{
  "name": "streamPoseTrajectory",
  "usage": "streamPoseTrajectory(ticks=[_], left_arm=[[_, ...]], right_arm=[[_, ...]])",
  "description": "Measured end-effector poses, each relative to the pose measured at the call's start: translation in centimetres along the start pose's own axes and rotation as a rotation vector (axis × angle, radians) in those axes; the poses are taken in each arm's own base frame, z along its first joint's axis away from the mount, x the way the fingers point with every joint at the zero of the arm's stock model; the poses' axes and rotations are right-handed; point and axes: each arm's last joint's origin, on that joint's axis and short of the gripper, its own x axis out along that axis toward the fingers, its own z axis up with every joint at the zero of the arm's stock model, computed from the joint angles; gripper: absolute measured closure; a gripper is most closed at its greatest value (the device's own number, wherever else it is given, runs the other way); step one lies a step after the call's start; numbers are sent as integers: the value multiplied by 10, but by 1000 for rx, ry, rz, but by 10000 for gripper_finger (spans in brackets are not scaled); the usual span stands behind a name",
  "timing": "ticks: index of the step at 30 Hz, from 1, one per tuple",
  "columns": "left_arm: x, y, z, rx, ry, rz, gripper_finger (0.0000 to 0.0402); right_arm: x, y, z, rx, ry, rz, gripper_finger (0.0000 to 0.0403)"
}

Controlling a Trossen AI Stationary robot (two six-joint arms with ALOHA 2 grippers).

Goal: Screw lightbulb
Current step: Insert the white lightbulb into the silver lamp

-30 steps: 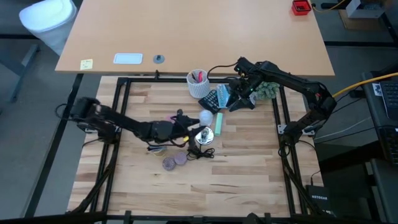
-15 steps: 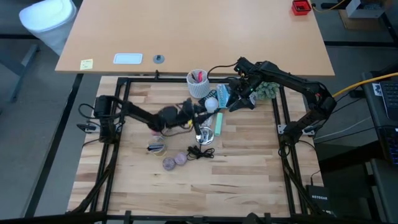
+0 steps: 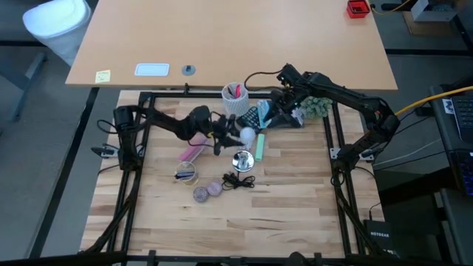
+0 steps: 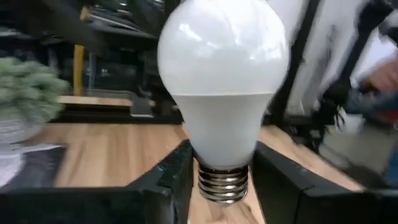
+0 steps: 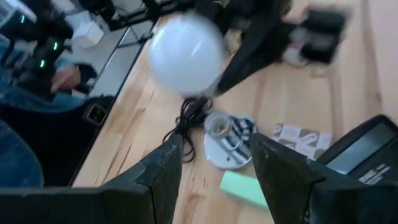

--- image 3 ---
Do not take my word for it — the black aluminium table frame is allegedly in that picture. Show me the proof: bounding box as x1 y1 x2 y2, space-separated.
79 83 385 266

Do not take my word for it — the grey desk leg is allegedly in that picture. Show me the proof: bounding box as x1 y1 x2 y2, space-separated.
10 51 48 123

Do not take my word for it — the yellow cable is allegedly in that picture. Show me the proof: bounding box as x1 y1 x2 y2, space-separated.
370 0 412 16
394 85 473 117

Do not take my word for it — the white ribbed pen cup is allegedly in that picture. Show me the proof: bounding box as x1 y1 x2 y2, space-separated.
221 83 251 117

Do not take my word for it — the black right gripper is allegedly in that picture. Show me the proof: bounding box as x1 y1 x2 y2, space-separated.
268 85 302 125

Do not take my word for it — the white rectangular card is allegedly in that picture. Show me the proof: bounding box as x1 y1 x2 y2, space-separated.
134 63 171 78

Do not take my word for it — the green succulent in pot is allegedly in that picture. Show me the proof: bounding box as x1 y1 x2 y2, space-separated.
299 96 333 120

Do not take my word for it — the black keyboard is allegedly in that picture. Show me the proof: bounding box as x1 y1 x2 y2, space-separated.
451 95 473 143

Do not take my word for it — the grey metal box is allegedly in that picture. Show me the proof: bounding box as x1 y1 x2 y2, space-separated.
410 0 459 22

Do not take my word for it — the white trash bin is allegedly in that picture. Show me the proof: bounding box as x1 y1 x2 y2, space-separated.
21 0 92 67

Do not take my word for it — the tan wooden desk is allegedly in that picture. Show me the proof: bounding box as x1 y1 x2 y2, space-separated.
65 0 399 92

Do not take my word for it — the brown cardboard box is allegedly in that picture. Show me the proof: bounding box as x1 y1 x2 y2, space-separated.
401 10 469 37

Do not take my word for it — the black coiled power cord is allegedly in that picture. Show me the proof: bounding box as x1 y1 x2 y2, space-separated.
221 171 256 191

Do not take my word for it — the mint green stapler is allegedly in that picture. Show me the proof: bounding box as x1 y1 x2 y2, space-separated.
254 133 266 162

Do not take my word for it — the yellow sticky note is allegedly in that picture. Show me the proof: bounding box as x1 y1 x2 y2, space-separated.
95 69 112 84

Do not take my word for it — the white frosted lightbulb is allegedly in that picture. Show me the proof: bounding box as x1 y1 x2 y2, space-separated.
239 126 256 149

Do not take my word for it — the red plastic box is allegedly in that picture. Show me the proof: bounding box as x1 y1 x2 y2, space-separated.
346 0 371 19

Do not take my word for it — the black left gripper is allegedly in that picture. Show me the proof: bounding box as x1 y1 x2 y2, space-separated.
206 110 245 157

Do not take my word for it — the black Netgear router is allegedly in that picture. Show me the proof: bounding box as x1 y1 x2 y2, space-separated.
363 219 396 256

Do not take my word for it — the pink pencil case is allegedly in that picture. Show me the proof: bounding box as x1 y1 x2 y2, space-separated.
177 134 210 163

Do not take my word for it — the black calculator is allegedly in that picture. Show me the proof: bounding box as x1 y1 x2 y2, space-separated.
236 106 262 134

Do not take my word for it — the blue backlit keyboard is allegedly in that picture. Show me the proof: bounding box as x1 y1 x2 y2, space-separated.
452 151 473 197

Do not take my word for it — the teal book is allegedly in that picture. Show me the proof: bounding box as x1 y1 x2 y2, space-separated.
256 99 274 129

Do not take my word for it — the grey mounting bracket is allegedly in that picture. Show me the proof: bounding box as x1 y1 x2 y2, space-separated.
330 147 374 162
91 146 119 158

